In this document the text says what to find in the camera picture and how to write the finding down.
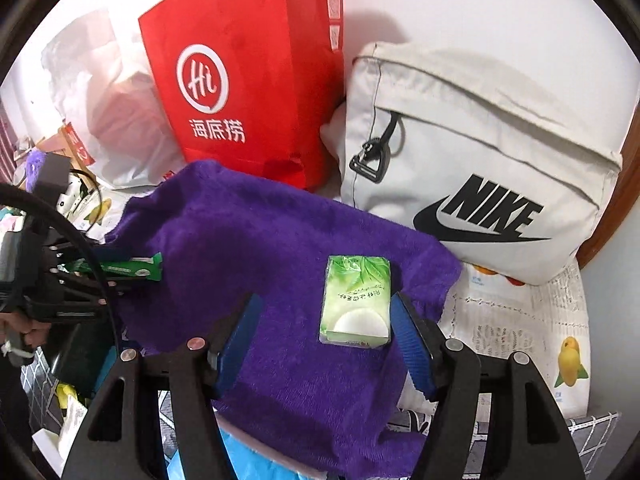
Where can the purple fuzzy cloth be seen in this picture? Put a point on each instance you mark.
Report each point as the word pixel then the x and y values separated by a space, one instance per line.
pixel 35 167

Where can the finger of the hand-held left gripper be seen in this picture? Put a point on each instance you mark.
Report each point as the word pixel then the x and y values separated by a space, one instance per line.
pixel 75 251
pixel 110 289

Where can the grey grid blanket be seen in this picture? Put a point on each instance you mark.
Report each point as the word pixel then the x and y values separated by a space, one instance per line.
pixel 595 435

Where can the green snack packet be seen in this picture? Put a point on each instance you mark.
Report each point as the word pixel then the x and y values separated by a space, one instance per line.
pixel 135 266

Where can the red paper bag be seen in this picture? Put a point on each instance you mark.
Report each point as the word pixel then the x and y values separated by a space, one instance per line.
pixel 240 35

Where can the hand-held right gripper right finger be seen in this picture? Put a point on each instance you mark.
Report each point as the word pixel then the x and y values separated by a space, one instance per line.
pixel 410 345

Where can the orange cardboard box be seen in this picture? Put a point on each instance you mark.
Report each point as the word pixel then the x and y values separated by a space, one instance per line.
pixel 77 147

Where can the person's left hand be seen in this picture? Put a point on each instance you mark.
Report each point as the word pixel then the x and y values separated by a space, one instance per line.
pixel 27 332

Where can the beige sling bag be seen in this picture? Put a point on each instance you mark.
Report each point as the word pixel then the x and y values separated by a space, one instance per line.
pixel 450 135

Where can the blue star paper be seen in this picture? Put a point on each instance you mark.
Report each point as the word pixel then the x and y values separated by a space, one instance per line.
pixel 250 460

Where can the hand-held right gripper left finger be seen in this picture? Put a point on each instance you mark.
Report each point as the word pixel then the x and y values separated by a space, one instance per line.
pixel 242 335

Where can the green tissue pack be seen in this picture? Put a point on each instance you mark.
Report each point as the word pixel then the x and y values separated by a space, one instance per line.
pixel 350 300

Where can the purple towel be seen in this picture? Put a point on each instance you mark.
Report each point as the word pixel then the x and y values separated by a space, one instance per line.
pixel 250 225

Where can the white plastic bag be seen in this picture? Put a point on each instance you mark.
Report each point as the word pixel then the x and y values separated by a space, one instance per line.
pixel 100 60

